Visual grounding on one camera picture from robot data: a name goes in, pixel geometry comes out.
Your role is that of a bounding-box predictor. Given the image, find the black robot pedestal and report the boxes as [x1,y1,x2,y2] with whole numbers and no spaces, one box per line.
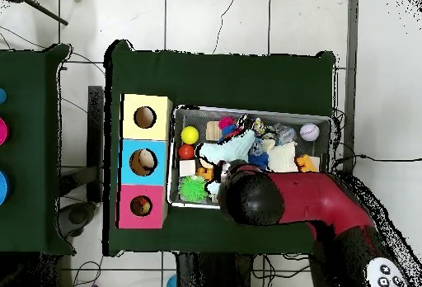
[175,252,255,287]

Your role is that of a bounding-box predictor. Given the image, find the mint knitted cloth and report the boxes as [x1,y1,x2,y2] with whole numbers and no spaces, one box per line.
[195,129,256,195]

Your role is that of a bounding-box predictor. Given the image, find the large blue round toy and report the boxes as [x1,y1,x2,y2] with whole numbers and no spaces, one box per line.
[0,169,10,205]

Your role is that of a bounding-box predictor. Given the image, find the cream knitted cloth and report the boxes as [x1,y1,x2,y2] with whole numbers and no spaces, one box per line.
[266,140,299,173]

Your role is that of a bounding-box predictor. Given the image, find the orange striped tiger plush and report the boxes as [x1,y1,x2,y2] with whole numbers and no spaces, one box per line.
[130,195,148,215]

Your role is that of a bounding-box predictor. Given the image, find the yellow ball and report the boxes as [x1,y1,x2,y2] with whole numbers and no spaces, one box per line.
[180,125,200,145]

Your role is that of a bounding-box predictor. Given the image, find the large blue spiky ball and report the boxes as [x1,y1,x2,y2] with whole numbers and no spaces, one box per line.
[247,149,270,171]

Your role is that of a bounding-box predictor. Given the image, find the dark green table cloth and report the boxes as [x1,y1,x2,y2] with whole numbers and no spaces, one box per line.
[103,40,337,257]
[0,43,76,256]

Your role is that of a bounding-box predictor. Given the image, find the pink round toy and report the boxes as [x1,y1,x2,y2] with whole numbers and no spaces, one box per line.
[0,117,9,146]

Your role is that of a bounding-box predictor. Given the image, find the multicolour spiky caterpillar toy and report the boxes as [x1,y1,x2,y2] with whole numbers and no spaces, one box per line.
[218,115,243,141]

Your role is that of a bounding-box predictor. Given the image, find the white baseball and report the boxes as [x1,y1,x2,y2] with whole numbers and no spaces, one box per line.
[299,122,321,142]

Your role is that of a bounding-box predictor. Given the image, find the black rod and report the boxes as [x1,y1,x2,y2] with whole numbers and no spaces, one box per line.
[19,0,69,26]

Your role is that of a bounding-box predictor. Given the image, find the wooden box with three holes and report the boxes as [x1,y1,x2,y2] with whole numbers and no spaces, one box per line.
[115,93,174,230]

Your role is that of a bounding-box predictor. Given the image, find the red ball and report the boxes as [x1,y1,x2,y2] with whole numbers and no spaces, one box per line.
[178,143,195,161]

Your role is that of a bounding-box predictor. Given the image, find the clear mesh bin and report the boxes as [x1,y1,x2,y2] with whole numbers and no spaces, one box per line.
[166,104,335,217]

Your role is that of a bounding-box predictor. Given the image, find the orange toy building brick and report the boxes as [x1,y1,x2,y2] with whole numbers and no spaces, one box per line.
[295,153,319,173]

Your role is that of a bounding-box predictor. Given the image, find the black power cable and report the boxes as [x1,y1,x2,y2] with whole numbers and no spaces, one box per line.
[334,153,422,169]

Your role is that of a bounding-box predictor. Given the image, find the green spiky ball with eyes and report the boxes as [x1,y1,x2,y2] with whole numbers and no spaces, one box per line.
[179,176,210,202]

